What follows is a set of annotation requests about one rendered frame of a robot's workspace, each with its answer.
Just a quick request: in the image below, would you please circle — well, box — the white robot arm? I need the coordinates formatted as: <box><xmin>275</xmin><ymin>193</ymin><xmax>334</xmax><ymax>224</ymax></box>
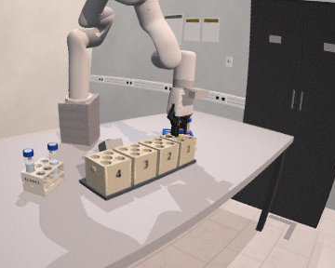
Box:
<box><xmin>66</xmin><ymin>0</ymin><xmax>208</xmax><ymax>103</ymax></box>

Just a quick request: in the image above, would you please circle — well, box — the beige tube rack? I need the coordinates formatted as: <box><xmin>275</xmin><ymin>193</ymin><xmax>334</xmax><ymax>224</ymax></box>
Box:
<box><xmin>20</xmin><ymin>157</ymin><xmax>65</xmax><ymax>197</ymax></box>

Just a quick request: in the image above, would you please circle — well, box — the beige bucket adapter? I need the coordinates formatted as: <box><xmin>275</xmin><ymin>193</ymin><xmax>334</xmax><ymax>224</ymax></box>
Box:
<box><xmin>85</xmin><ymin>150</ymin><xmax>131</xmax><ymax>196</ymax></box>
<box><xmin>159</xmin><ymin>133</ymin><xmax>196</xmax><ymax>167</ymax></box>
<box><xmin>113</xmin><ymin>142</ymin><xmax>157</xmax><ymax>185</ymax></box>
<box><xmin>138</xmin><ymin>137</ymin><xmax>179</xmax><ymax>175</ymax></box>

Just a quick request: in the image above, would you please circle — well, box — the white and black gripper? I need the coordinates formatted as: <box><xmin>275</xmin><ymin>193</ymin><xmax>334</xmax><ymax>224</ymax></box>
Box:
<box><xmin>167</xmin><ymin>86</ymin><xmax>194</xmax><ymax>137</ymax></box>

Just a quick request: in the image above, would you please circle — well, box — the blue tube rack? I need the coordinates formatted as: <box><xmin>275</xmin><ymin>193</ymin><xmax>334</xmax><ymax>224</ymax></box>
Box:
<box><xmin>162</xmin><ymin>128</ymin><xmax>194</xmax><ymax>137</ymax></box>

